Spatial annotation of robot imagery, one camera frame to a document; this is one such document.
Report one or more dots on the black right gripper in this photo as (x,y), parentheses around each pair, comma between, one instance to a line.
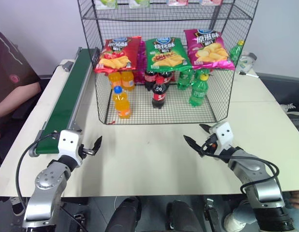
(210,146)

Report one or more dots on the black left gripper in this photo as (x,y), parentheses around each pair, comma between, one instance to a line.
(87,151)

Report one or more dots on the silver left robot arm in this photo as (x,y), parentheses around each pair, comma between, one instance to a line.
(46,183)

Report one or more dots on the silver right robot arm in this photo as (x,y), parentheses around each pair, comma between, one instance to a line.
(258,178)

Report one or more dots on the green conveyor belt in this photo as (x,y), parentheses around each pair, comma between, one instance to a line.
(64,101)

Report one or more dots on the green soda bottle yellow cap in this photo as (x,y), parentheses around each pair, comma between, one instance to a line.
(199,72)
(199,93)
(184,79)
(236,53)

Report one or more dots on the orange soda bottle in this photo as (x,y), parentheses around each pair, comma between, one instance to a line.
(128,81)
(121,104)
(115,78)

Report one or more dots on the cola bottle red cap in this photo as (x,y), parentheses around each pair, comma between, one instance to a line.
(159,94)
(149,79)
(168,77)

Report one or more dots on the dark rounded shape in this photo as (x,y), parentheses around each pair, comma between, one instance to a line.
(125,215)

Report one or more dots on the white marker pen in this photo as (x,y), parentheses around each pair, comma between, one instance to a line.
(249,75)

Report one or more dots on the white grey tape dispenser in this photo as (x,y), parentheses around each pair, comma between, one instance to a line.
(246,62)

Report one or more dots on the magenta potato chips bag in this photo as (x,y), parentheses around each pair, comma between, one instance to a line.
(140,65)
(208,49)

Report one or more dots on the green potato chips bag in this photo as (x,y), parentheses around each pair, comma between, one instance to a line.
(167,54)

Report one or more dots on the person's leg in jeans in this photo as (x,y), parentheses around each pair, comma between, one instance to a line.
(239,217)

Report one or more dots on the red potato chips bag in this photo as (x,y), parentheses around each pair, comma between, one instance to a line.
(116,54)

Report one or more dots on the dark grey sofa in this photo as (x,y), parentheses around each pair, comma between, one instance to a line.
(280,87)

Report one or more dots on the black white sneaker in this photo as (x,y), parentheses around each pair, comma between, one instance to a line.
(17,206)
(291,108)

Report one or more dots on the person in brown shirt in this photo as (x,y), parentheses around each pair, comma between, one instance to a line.
(11,72)

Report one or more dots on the pink white snack pack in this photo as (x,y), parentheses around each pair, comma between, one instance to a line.
(177,2)
(210,2)

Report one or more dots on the green white snack pack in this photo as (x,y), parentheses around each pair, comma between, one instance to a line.
(139,3)
(106,3)

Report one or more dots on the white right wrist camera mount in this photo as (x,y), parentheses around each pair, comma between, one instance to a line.
(223,135)

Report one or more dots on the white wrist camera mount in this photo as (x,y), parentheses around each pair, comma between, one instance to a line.
(68,145)
(223,135)

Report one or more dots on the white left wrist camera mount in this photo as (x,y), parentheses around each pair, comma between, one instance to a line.
(68,145)

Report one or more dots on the black table leg bracket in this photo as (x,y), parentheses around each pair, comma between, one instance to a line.
(211,213)

